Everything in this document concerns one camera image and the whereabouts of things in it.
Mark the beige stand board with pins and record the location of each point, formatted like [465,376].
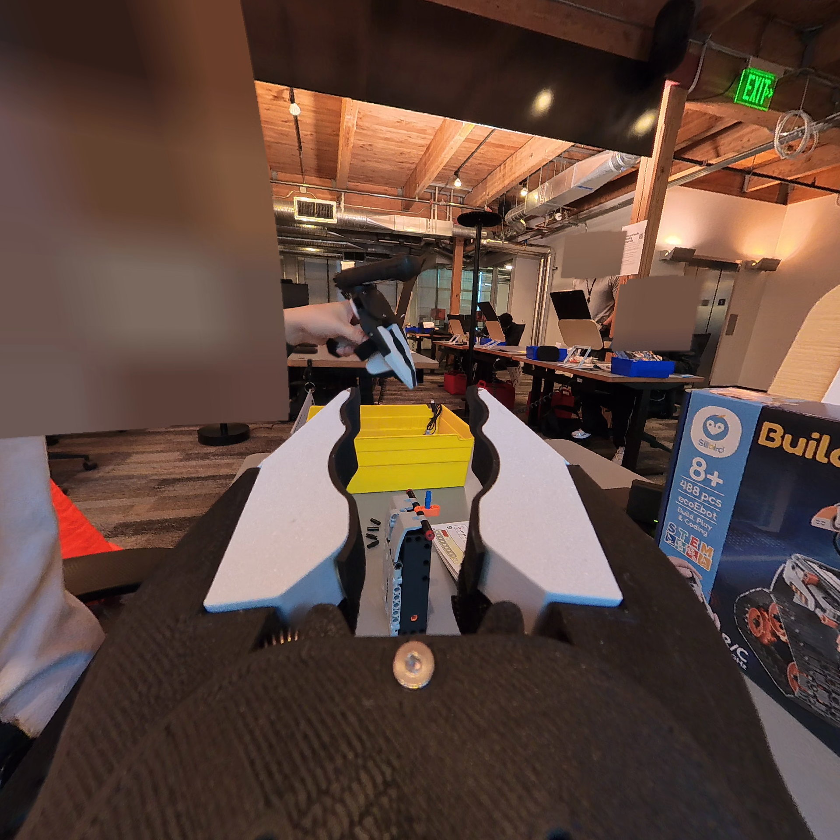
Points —
[581,333]

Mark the person's left hand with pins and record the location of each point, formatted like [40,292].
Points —
[325,321]

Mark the yellow plastic bin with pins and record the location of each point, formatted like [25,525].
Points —
[407,459]

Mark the black pole stand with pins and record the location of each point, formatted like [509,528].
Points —
[479,218]

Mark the black tilted screen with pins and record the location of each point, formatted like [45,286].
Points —
[571,305]

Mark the orange cloth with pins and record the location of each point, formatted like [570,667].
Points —
[82,525]

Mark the black round base stand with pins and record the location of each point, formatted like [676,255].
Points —
[223,434]

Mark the blue toy robot kit box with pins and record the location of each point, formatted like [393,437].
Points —
[754,492]

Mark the wall lamp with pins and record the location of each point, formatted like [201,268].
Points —
[761,264]
[679,254]

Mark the grey desk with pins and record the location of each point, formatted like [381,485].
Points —
[590,456]

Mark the blue plastic bin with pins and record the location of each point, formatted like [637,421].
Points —
[643,367]
[531,353]

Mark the long wooden table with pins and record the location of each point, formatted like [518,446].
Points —
[590,373]

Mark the red bag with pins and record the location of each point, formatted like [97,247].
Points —
[502,394]
[455,382]
[564,403]

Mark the black device box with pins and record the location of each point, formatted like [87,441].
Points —
[646,502]

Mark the white instruction booklet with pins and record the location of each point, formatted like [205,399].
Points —
[451,544]

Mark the grey elevator door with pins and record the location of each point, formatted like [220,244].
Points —
[718,341]

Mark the black mesh office chair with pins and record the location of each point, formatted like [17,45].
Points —
[111,569]

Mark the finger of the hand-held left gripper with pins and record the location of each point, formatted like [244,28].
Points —
[380,362]
[401,358]

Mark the black glossy panel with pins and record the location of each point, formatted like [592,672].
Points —
[426,52]

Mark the black grey brick assembly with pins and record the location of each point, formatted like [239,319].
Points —
[413,577]

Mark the silver air duct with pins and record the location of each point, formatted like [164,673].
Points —
[584,177]

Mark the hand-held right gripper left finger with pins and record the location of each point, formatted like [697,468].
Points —
[282,525]

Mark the black monitor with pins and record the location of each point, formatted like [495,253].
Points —
[295,294]

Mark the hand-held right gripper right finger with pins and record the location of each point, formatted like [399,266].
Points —
[544,525]

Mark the wooden column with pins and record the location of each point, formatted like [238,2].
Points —
[659,164]

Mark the white paper notice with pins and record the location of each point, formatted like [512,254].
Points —
[635,253]

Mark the green exit sign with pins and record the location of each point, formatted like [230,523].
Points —
[756,88]

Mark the person's torso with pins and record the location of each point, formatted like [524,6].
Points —
[39,590]

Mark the ceiling vent grille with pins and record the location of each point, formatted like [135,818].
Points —
[315,208]

